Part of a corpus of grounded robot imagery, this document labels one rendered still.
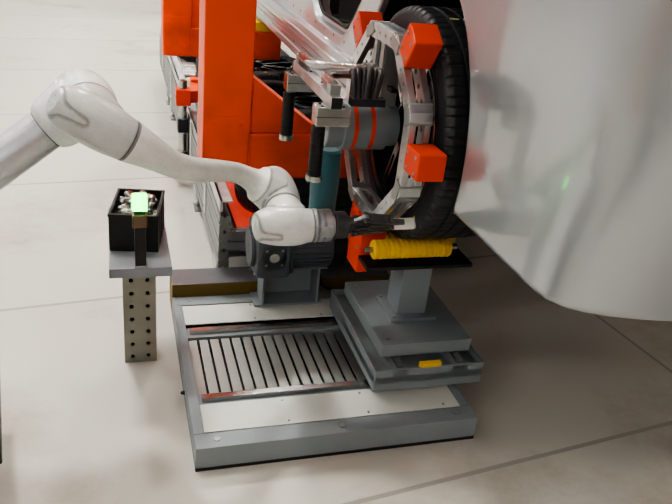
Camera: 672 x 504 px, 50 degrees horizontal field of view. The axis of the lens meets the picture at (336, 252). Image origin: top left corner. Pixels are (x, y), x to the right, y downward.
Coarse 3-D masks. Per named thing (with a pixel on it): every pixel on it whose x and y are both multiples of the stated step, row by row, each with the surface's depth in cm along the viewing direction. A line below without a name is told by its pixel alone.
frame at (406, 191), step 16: (368, 32) 204; (384, 32) 193; (400, 32) 193; (368, 48) 209; (368, 64) 218; (400, 64) 183; (400, 80) 183; (416, 80) 184; (416, 112) 178; (432, 112) 179; (352, 160) 226; (400, 160) 185; (352, 176) 225; (368, 176) 226; (400, 176) 185; (352, 192) 223; (368, 192) 222; (400, 192) 187; (416, 192) 188; (368, 208) 210; (384, 208) 197; (400, 208) 197
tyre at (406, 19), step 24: (408, 24) 198; (456, 24) 186; (456, 48) 180; (456, 72) 178; (456, 96) 177; (456, 120) 177; (456, 144) 178; (456, 168) 181; (432, 192) 187; (456, 192) 186; (408, 216) 203; (432, 216) 191; (456, 216) 193
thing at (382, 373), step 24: (336, 312) 252; (360, 336) 235; (360, 360) 228; (384, 360) 222; (408, 360) 225; (432, 360) 221; (456, 360) 223; (480, 360) 226; (384, 384) 218; (408, 384) 220; (432, 384) 223
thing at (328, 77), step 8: (384, 48) 192; (384, 56) 193; (384, 64) 194; (328, 72) 186; (336, 72) 190; (344, 72) 191; (384, 72) 194; (328, 80) 180; (328, 88) 179; (336, 88) 178
